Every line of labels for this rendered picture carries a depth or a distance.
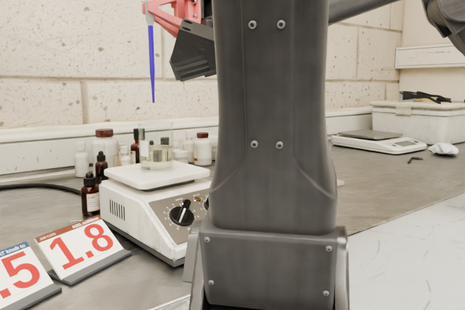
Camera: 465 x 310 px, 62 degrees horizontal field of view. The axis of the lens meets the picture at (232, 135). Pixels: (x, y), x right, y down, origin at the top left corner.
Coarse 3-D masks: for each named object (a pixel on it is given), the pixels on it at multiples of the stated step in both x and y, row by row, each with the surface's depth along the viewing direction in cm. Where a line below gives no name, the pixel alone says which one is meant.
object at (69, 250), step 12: (84, 228) 48; (96, 228) 50; (48, 240) 44; (60, 240) 45; (72, 240) 46; (84, 240) 47; (96, 240) 48; (108, 240) 49; (48, 252) 43; (60, 252) 44; (72, 252) 45; (84, 252) 46; (96, 252) 47; (60, 264) 43; (72, 264) 44
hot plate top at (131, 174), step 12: (108, 168) 58; (120, 168) 58; (132, 168) 58; (180, 168) 58; (192, 168) 58; (204, 168) 58; (120, 180) 53; (132, 180) 51; (144, 180) 51; (156, 180) 51; (168, 180) 52; (180, 180) 53
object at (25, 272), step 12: (24, 252) 42; (0, 264) 39; (12, 264) 40; (24, 264) 41; (36, 264) 42; (0, 276) 39; (12, 276) 39; (24, 276) 40; (36, 276) 41; (0, 288) 38; (12, 288) 38; (24, 288) 39; (0, 300) 37
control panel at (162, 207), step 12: (192, 192) 53; (204, 192) 54; (156, 204) 49; (168, 204) 50; (180, 204) 51; (192, 204) 51; (156, 216) 47; (168, 216) 48; (204, 216) 50; (168, 228) 46; (180, 228) 47; (180, 240) 45
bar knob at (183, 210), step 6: (186, 204) 48; (174, 210) 49; (180, 210) 47; (186, 210) 47; (174, 216) 48; (180, 216) 47; (186, 216) 49; (192, 216) 49; (174, 222) 47; (180, 222) 47; (186, 222) 48
